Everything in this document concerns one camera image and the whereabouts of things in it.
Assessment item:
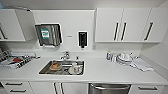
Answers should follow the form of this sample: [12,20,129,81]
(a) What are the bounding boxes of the stainless steel dishwasher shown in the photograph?
[87,82,132,94]

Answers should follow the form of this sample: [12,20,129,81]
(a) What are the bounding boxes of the black soap dispenser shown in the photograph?
[77,30,89,50]

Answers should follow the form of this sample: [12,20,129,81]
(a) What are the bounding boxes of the small chrome sink knob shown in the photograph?
[75,54,81,61]

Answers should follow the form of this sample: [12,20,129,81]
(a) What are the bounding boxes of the chrome faucet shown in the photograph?
[59,50,72,62]

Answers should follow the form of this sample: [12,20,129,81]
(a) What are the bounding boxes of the white mug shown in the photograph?
[70,62,83,75]

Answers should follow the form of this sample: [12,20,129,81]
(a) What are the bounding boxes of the small blue label bottle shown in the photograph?
[106,50,113,62]

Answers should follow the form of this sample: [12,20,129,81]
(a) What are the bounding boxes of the small clear glass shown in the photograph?
[111,53,118,63]

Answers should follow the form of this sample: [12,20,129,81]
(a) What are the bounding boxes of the steel paper towel dispenser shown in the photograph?
[34,22,64,48]

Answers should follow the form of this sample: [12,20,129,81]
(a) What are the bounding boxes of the orange brown dish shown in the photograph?
[49,62,63,71]

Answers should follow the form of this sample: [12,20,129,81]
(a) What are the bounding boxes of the steel sink basin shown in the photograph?
[38,59,86,77]

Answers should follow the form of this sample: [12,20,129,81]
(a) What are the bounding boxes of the white sink base cabinet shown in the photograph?
[29,81,90,94]

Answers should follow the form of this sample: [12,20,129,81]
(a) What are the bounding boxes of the white drawer unit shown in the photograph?
[0,80,34,94]
[128,84,168,94]

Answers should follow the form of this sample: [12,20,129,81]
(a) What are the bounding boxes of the white wall outlet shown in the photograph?
[91,44,96,51]

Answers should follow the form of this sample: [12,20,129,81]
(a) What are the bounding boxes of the white wall cabinet several doors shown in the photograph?
[94,7,168,44]

